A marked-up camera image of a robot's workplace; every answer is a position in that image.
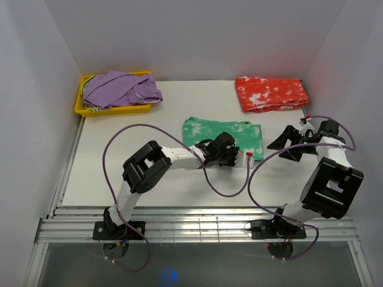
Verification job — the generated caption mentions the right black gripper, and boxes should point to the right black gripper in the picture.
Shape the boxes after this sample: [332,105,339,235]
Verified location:
[267,125,318,162]

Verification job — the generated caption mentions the green tie-dye trousers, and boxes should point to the green tie-dye trousers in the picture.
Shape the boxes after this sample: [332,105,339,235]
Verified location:
[182,117,264,161]

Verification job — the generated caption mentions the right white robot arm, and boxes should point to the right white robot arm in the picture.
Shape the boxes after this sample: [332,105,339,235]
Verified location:
[268,119,364,238]

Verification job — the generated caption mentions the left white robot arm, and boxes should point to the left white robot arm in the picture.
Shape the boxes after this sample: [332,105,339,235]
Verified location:
[104,132,245,239]

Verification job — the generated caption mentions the red tie-dye folded trousers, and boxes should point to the red tie-dye folded trousers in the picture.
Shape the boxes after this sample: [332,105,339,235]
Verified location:
[235,76,309,113]

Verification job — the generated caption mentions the purple trousers in bin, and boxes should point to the purple trousers in bin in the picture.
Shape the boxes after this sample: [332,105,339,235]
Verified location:
[81,71,163,110]

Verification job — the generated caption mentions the yellow plastic bin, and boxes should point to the yellow plastic bin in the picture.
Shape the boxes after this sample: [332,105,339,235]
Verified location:
[74,75,151,118]

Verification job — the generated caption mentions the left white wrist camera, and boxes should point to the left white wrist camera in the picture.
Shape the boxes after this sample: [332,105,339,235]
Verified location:
[235,150,254,169]

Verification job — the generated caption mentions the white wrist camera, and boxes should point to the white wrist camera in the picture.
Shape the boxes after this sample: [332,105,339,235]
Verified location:
[235,150,254,169]
[299,115,314,138]

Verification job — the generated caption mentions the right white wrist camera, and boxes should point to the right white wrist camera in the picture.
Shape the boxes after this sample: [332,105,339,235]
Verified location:
[299,115,314,138]

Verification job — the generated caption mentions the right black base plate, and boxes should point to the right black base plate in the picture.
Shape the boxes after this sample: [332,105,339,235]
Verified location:
[250,219,306,239]

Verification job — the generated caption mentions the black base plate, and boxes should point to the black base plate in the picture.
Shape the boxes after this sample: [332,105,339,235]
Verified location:
[92,221,142,241]
[250,219,306,239]

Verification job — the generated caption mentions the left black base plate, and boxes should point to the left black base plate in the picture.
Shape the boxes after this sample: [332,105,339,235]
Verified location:
[92,221,142,241]

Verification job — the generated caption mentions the aluminium rail frame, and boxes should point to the aluminium rail frame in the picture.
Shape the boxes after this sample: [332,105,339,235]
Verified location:
[32,206,375,287]

